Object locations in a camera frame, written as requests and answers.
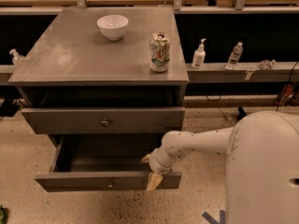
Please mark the crumpled clear plastic wrapper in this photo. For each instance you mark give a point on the crumpled clear plastic wrapper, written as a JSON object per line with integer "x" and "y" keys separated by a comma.
{"x": 267, "y": 65}

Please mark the grey drawer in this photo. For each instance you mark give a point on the grey drawer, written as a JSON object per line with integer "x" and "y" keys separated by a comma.
{"x": 104, "y": 120}
{"x": 86, "y": 162}

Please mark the grey top drawer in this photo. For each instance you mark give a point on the grey top drawer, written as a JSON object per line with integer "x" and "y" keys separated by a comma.
{"x": 104, "y": 120}

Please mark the white ceramic bowl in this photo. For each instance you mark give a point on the white ceramic bowl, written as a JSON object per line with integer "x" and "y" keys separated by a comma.
{"x": 113, "y": 27}

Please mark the orange device under shelf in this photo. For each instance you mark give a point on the orange device under shelf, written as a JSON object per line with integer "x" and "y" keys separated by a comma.
{"x": 289, "y": 95}

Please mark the grey drawer cabinet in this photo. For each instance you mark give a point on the grey drawer cabinet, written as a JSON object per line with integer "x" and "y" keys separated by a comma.
{"x": 72, "y": 65}

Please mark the white pump lotion bottle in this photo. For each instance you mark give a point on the white pump lotion bottle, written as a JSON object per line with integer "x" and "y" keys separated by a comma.
{"x": 199, "y": 55}

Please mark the clear plastic water bottle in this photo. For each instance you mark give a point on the clear plastic water bottle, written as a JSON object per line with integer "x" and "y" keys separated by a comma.
{"x": 234, "y": 56}

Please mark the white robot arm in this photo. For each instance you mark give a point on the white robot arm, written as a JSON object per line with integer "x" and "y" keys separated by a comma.
{"x": 261, "y": 169}

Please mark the crushed green white soda can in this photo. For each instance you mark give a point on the crushed green white soda can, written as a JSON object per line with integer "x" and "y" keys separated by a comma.
{"x": 159, "y": 46}

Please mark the green object floor corner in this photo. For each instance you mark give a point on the green object floor corner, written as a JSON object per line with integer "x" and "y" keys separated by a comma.
{"x": 3, "y": 216}

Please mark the black wheeled stand base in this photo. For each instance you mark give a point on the black wheeled stand base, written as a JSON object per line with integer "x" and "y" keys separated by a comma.
{"x": 241, "y": 113}

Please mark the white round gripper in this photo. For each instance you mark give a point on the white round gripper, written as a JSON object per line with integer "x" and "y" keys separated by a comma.
{"x": 156, "y": 163}

